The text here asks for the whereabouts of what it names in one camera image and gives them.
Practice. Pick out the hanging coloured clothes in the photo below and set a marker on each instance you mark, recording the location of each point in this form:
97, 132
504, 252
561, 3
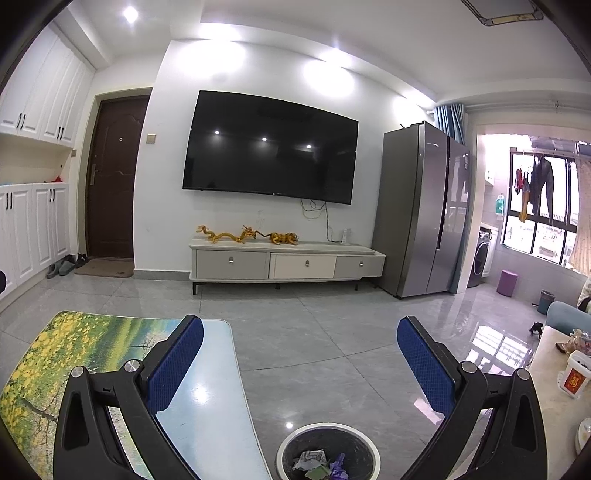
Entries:
521, 189

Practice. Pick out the white television cabinet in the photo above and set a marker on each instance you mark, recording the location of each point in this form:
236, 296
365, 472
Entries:
286, 265

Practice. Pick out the dark slippers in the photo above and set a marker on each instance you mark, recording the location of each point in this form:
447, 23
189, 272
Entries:
81, 261

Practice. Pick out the purple stool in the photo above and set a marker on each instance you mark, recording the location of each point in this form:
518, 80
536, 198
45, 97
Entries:
509, 284

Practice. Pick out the brown doormat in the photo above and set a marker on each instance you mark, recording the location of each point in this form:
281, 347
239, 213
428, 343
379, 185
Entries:
104, 267

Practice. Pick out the white printed plastic bag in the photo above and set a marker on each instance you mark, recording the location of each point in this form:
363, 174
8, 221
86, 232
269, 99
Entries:
308, 460

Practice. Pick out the blue bottle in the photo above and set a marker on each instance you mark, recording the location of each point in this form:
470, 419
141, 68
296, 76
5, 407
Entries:
500, 205

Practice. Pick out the ceiling lamp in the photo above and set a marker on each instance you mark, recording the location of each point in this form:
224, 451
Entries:
503, 11

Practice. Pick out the silver washing machine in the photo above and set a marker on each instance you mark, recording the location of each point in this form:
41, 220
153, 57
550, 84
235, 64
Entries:
480, 258

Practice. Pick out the hanging dark jacket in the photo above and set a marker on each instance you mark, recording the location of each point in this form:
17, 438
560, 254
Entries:
541, 182

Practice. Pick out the black wall television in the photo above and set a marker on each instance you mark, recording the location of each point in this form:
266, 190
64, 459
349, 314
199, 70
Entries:
272, 147

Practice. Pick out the red and white box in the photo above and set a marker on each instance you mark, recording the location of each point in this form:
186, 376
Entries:
575, 376

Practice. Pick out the black trash bin white rim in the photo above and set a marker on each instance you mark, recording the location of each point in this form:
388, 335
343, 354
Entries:
358, 454

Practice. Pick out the grey refrigerator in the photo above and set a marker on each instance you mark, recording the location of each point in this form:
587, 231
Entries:
415, 207

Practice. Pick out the grey slippers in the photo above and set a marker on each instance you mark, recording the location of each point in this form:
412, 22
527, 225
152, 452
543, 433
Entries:
62, 268

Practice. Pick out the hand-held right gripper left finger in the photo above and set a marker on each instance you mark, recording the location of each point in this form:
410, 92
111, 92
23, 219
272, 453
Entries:
178, 364

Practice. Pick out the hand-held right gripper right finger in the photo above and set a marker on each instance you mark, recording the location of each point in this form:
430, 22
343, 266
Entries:
425, 364

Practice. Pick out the small dark waste bin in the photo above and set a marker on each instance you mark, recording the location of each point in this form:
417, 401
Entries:
546, 302

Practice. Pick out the white wall cabinet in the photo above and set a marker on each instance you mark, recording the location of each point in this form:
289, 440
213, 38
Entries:
46, 92

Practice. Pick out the blue sofa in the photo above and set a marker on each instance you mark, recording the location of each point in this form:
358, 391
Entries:
563, 318

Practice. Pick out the golden dragon figurine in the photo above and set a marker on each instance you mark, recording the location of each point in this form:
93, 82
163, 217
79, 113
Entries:
226, 235

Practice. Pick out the purple plastic bag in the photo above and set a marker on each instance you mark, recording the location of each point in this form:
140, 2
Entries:
338, 466

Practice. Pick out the marble table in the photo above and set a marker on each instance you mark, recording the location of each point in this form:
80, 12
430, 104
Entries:
554, 415

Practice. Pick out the dark brown door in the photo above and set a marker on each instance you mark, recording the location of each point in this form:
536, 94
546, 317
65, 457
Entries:
117, 184

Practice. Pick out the white floor cabinet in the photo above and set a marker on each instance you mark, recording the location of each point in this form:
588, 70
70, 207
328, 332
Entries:
37, 230

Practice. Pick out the golden tiger figurine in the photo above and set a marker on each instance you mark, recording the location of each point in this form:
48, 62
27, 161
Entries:
284, 238

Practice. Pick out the clear bag of snacks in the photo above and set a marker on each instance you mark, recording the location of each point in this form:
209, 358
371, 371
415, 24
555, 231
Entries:
579, 341

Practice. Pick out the blue curtain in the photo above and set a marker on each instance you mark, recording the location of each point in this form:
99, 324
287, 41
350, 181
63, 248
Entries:
452, 120

